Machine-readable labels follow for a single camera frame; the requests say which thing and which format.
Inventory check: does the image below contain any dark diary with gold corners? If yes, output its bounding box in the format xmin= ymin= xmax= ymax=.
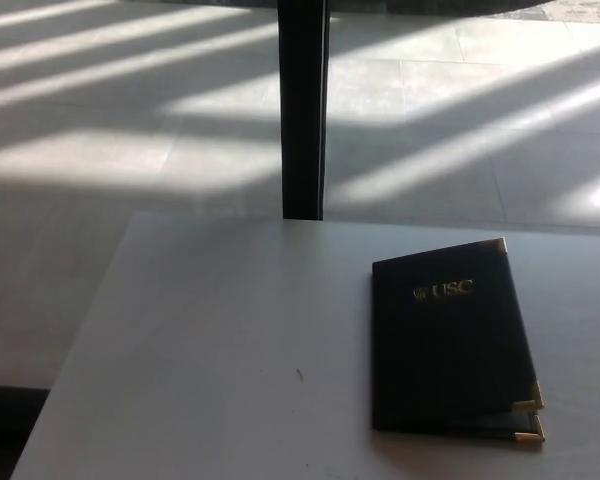
xmin=370 ymin=237 xmax=547 ymax=445

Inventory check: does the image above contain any black vertical post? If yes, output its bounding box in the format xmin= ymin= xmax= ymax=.
xmin=276 ymin=0 xmax=332 ymax=222

